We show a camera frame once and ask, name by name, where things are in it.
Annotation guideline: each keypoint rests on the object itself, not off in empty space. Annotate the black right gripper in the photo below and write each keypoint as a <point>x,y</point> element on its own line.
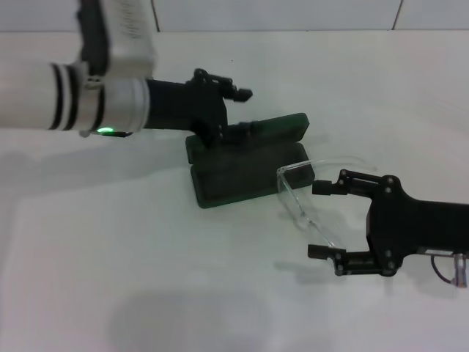
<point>421,227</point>

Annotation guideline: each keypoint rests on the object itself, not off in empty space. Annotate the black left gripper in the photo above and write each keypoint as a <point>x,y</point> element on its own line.
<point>183,106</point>

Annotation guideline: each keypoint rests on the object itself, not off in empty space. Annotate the clear white glasses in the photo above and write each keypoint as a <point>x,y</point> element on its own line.
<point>293,197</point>

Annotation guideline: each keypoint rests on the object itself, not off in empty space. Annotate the green glasses case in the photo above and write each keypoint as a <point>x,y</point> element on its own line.
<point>238,176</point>

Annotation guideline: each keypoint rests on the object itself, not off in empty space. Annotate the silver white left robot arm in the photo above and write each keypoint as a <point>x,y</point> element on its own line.
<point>36,95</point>

